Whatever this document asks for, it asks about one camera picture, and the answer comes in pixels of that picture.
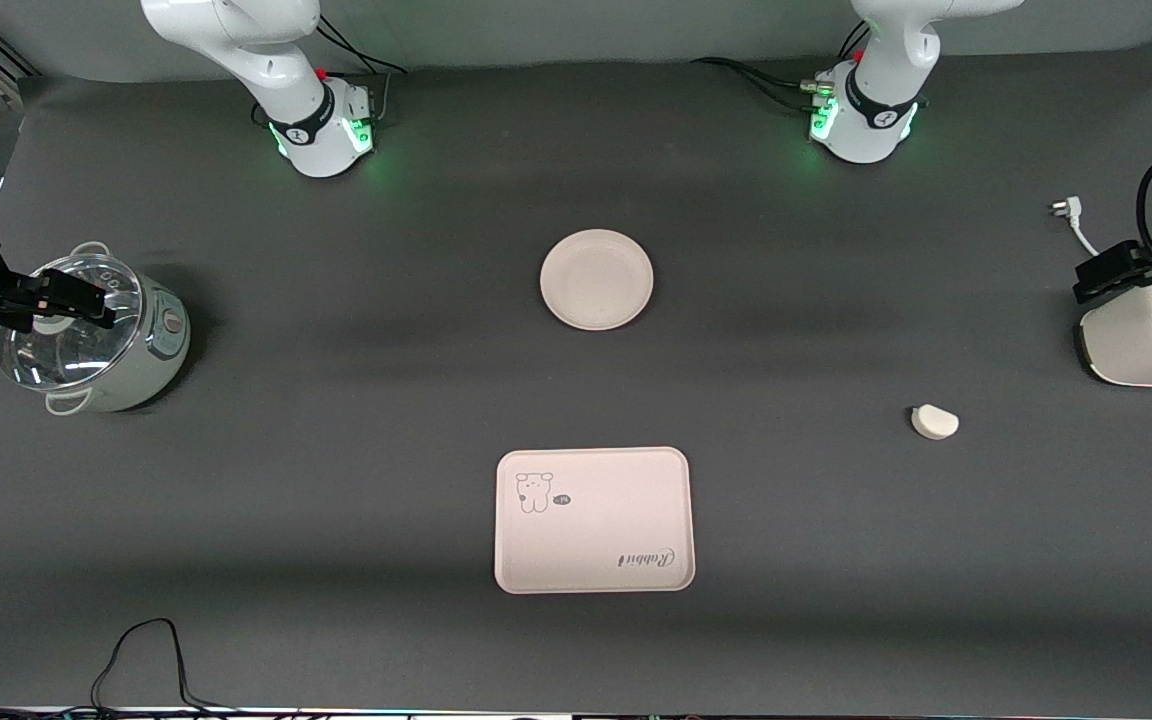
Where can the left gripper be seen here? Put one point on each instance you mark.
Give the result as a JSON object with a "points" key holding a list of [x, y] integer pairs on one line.
{"points": [[1149, 266]]}

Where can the white steamed bun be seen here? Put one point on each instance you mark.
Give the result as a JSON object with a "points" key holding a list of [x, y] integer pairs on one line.
{"points": [[934, 422]]}

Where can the round beige plate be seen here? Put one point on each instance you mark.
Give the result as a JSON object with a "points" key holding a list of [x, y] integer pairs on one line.
{"points": [[596, 279]]}

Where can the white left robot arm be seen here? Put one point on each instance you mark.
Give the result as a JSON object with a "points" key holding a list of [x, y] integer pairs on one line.
{"points": [[871, 110]]}

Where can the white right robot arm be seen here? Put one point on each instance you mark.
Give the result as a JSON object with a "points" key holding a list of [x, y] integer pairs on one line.
{"points": [[308, 118]]}

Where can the beige rectangular rabbit print tray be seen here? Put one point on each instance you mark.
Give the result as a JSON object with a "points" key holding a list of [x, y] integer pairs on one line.
{"points": [[593, 540]]}

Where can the glass pot lid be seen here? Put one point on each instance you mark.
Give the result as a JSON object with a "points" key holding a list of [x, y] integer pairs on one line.
{"points": [[56, 355]]}

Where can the cream white toaster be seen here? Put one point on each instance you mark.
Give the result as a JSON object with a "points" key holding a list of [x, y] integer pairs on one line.
{"points": [[1141, 345]]}

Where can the pale green electric cooking pot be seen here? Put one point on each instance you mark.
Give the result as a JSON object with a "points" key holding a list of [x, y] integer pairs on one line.
{"points": [[151, 350]]}

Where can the aluminium frame rail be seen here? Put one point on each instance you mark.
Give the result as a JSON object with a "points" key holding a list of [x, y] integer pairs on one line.
{"points": [[11, 55]]}

